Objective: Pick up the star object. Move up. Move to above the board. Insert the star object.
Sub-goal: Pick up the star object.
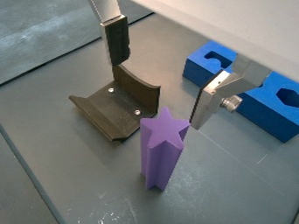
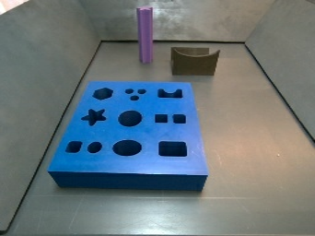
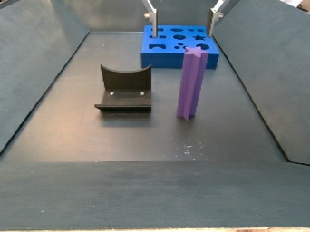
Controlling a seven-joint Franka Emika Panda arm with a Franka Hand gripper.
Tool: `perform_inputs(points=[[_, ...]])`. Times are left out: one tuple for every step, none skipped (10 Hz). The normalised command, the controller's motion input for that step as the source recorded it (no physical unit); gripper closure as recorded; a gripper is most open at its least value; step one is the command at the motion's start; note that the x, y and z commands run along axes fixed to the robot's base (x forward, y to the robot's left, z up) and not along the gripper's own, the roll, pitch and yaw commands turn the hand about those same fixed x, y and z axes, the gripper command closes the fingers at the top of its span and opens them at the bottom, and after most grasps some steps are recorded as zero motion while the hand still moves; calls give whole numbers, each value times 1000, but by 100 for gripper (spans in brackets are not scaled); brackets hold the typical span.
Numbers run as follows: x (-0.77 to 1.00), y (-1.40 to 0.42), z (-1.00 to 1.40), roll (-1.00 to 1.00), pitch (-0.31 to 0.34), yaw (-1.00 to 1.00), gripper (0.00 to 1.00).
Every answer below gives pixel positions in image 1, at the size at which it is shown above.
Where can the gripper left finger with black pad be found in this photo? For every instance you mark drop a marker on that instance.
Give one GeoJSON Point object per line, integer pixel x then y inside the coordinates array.
{"type": "Point", "coordinates": [113, 29]}

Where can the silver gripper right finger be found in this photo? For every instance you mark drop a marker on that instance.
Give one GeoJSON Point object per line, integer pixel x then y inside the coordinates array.
{"type": "Point", "coordinates": [220, 93]}

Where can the purple star-shaped prism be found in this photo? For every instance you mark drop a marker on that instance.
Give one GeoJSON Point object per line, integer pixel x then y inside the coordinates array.
{"type": "Point", "coordinates": [161, 135]}

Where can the blue foam shape board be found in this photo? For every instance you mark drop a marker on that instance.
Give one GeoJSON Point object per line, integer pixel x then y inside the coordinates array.
{"type": "Point", "coordinates": [269, 105]}

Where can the black curved holder stand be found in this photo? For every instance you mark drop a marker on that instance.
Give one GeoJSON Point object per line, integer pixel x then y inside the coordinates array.
{"type": "Point", "coordinates": [116, 107]}

